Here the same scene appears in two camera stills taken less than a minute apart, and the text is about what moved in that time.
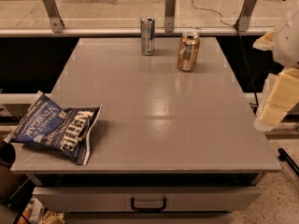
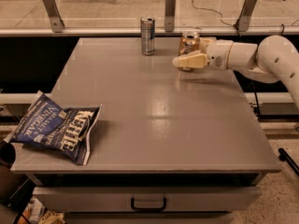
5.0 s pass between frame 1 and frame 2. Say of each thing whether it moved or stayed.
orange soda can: stayed
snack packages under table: stayed
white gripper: moved
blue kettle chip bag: stayed
